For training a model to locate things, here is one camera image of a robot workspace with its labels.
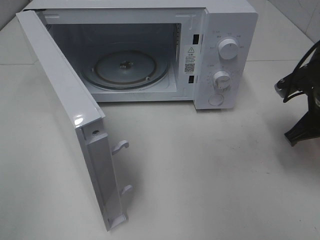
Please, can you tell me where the round white door release button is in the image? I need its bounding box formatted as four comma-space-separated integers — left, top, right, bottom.
208, 94, 224, 106

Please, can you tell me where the white timer knob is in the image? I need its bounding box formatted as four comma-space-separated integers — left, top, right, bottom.
212, 70, 232, 90

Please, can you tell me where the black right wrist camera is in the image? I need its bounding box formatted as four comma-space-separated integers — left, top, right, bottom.
274, 73, 304, 99

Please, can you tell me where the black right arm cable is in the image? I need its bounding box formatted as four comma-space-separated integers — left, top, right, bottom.
282, 38, 320, 104

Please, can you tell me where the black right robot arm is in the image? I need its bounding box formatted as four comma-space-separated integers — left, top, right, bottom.
283, 42, 320, 146

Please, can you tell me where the white microwave oven body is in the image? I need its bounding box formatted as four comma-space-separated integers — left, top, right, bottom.
21, 0, 258, 110

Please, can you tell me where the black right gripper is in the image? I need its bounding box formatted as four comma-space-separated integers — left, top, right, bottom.
284, 72, 320, 147

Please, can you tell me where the upper white power knob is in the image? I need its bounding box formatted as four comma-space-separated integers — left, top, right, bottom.
217, 37, 239, 60

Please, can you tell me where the white microwave door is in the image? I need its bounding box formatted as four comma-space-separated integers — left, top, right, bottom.
16, 10, 129, 231

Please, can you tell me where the white warning label sticker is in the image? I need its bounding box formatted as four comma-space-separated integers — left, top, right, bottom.
183, 44, 200, 75

